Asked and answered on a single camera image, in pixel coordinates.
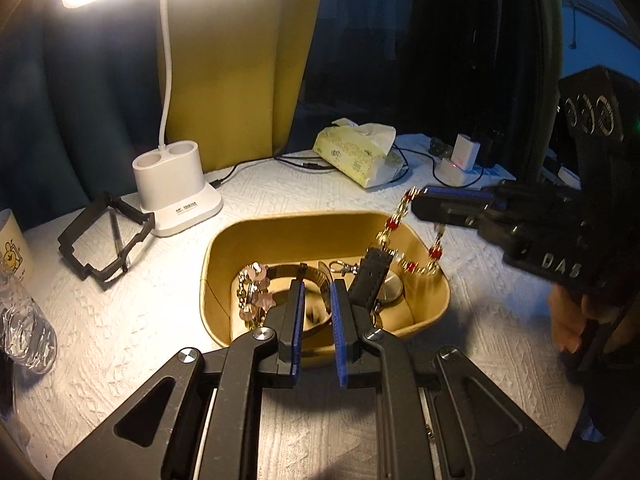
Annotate black power adapter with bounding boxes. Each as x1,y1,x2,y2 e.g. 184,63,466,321
470,127,506,168

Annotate black charger cable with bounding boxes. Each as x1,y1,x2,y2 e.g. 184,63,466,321
390,137,457,188

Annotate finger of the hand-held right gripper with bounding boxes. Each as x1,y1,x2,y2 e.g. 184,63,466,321
419,179,582,212
412,199,532,262

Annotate black lamp cable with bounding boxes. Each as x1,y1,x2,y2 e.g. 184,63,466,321
210,152,333,191

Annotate yellow tissue pack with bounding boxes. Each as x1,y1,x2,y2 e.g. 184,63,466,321
312,117,408,191

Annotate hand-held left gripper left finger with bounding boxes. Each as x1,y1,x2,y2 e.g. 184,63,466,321
52,280,307,480

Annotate red and gold bracelet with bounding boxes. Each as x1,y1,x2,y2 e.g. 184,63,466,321
375,186,446,277

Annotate yellow oval tray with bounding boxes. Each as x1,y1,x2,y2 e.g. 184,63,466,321
199,211,451,370

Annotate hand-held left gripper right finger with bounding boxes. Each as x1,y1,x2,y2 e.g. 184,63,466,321
330,280,586,480

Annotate white charger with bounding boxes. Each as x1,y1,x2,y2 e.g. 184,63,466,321
451,134,482,171

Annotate white knitted tablecloth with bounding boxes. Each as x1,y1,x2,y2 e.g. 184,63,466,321
0,132,601,480

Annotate yellow curtain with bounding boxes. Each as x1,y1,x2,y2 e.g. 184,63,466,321
157,0,331,171

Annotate white printed mug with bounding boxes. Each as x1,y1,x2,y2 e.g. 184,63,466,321
0,208,36,286

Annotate white charger and power strip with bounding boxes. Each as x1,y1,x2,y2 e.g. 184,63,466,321
439,157,516,188

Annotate black strap wristwatch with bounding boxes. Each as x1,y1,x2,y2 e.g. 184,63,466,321
327,259,405,311

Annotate black plastic frame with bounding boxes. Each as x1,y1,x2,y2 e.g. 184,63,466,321
57,191,156,292

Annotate white desk lamp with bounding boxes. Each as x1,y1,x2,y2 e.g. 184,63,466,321
59,0,281,238

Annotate gold bangle watch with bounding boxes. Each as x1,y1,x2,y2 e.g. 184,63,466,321
270,262,337,336

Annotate silver case black strap watch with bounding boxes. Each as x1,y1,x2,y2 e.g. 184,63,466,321
347,247,393,311

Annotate blue curtain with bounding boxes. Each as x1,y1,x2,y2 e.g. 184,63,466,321
0,5,168,226

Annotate clear plastic water bottle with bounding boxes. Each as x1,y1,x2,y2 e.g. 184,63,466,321
0,260,58,373

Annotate pink bead bracelet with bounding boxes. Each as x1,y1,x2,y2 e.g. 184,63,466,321
237,261,276,331

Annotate person's right hand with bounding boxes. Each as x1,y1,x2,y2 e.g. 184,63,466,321
547,285,608,353

